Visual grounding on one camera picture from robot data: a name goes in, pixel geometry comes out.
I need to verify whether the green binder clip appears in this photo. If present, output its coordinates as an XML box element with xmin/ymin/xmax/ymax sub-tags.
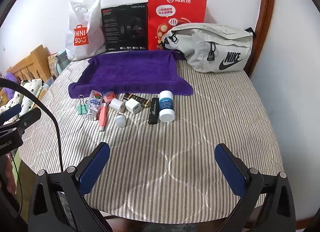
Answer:
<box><xmin>77</xmin><ymin>94</ymin><xmax>88</xmax><ymax>115</ymax></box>

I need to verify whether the small white plug adapter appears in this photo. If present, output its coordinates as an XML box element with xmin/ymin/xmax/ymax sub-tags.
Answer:
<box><xmin>116</xmin><ymin>114</ymin><xmax>126</xmax><ymax>128</ymax></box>

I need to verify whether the pink tube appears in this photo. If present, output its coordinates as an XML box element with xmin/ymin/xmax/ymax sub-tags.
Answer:
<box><xmin>99</xmin><ymin>103</ymin><xmax>108</xmax><ymax>132</ymax></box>

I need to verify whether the clear candy bottle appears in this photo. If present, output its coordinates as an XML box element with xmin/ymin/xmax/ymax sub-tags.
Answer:
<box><xmin>86</xmin><ymin>90</ymin><xmax>103</xmax><ymax>121</ymax></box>

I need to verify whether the white tape roll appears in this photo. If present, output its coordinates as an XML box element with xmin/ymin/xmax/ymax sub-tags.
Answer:
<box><xmin>110</xmin><ymin>98</ymin><xmax>126</xmax><ymax>113</ymax></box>

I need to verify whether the small vaseline jar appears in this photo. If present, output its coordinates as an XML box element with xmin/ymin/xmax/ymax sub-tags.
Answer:
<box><xmin>103</xmin><ymin>91</ymin><xmax>116</xmax><ymax>104</ymax></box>

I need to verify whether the white usb charger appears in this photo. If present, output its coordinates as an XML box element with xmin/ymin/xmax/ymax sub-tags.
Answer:
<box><xmin>125</xmin><ymin>98</ymin><xmax>141</xmax><ymax>114</ymax></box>

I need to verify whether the black Horizon lighter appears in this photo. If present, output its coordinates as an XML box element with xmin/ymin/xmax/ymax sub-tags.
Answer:
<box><xmin>148</xmin><ymin>98</ymin><xmax>159</xmax><ymax>125</ymax></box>

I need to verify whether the white blue cylindrical bottle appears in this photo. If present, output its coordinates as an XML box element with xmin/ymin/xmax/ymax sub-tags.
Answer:
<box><xmin>159</xmin><ymin>90</ymin><xmax>175</xmax><ymax>123</ymax></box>

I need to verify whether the brown gold Grand Reserve tube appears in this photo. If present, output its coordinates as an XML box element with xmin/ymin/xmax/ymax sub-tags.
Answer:
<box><xmin>123</xmin><ymin>93</ymin><xmax>151</xmax><ymax>108</ymax></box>

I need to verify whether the floral bedding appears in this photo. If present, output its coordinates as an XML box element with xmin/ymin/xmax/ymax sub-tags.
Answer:
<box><xmin>1</xmin><ymin>79</ymin><xmax>43</xmax><ymax>121</ymax></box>

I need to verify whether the purple plush toy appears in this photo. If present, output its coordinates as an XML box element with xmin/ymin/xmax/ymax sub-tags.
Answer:
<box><xmin>4</xmin><ymin>72</ymin><xmax>20</xmax><ymax>84</ymax></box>

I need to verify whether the wooden bed headboard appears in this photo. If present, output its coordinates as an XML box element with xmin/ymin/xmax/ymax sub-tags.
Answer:
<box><xmin>7</xmin><ymin>45</ymin><xmax>52</xmax><ymax>82</ymax></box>

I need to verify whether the teal container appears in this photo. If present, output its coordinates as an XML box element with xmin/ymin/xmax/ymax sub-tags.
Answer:
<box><xmin>54</xmin><ymin>51</ymin><xmax>71</xmax><ymax>76</ymax></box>

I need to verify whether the white Miniso plastic bag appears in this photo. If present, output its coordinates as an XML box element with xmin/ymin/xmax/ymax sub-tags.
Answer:
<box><xmin>65</xmin><ymin>0</ymin><xmax>105</xmax><ymax>61</ymax></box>

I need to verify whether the purple towel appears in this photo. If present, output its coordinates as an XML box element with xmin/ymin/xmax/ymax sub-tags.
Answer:
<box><xmin>68</xmin><ymin>50</ymin><xmax>193</xmax><ymax>99</ymax></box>

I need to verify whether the grey Nike waist bag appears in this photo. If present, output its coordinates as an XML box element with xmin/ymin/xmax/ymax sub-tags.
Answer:
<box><xmin>163</xmin><ymin>23</ymin><xmax>255</xmax><ymax>73</ymax></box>

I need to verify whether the black headset box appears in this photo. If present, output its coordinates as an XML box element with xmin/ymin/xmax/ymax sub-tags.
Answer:
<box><xmin>101</xmin><ymin>2</ymin><xmax>148</xmax><ymax>52</ymax></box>

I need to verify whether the red paper shopping bag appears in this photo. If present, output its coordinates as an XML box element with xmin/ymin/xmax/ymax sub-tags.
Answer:
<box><xmin>148</xmin><ymin>0</ymin><xmax>207</xmax><ymax>51</ymax></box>

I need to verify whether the black cable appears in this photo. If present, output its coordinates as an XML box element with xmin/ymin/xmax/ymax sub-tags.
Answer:
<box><xmin>0</xmin><ymin>77</ymin><xmax>64</xmax><ymax>173</ymax></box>

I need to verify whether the brown wooden door frame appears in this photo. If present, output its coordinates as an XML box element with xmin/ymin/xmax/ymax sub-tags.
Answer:
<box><xmin>244</xmin><ymin>0</ymin><xmax>275</xmax><ymax>77</ymax></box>

